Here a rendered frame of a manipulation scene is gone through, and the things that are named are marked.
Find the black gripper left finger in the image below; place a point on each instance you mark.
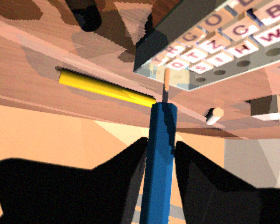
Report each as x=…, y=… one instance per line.
x=105, y=194

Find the yellow rod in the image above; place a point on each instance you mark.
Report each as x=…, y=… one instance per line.
x=94, y=85

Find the blue stylus with tan tip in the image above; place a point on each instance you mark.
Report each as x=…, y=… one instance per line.
x=156, y=196

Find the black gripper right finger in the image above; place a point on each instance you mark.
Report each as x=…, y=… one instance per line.
x=211, y=195

